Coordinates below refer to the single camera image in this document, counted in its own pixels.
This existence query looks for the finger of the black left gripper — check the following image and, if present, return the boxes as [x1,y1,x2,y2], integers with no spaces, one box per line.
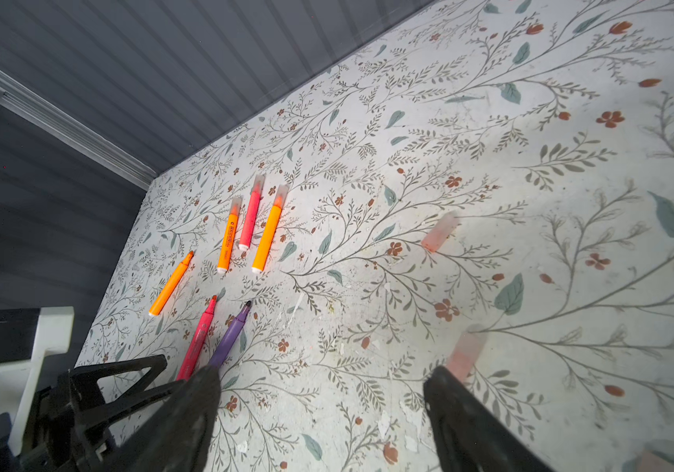
[70,355,169,425]
[71,380,185,471]

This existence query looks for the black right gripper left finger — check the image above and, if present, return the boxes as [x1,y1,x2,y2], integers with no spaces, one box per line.
[102,365,221,471]

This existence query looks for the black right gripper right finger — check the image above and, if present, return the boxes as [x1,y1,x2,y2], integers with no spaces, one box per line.
[424,366,551,472]

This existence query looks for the purple marker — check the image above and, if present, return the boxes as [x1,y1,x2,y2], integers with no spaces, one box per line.
[208,301,252,368]

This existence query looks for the pink marker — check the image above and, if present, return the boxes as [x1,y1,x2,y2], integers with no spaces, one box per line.
[177,295,217,381]
[239,174,265,252]

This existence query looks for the translucent pink pen cap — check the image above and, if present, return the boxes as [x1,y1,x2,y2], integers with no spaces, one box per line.
[422,212,459,253]

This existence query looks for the lone orange marker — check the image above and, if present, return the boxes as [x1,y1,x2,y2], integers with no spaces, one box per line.
[148,251,195,317]

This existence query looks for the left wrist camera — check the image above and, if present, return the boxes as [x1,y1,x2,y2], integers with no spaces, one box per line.
[0,306,75,456]

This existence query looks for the aluminium left corner post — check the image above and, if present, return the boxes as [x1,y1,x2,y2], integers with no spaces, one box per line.
[0,69,157,190]

